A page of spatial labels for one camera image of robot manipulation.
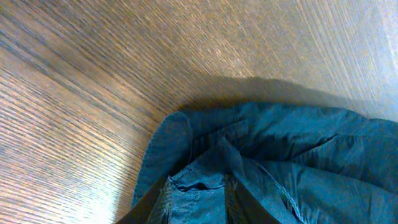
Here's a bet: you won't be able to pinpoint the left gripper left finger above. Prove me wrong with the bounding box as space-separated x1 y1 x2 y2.
116 177 171 224

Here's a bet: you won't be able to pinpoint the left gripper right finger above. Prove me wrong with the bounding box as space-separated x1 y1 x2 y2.
224 175 280 224

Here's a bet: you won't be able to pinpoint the navy blue shorts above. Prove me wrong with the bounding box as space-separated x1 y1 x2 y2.
132 103 397 223

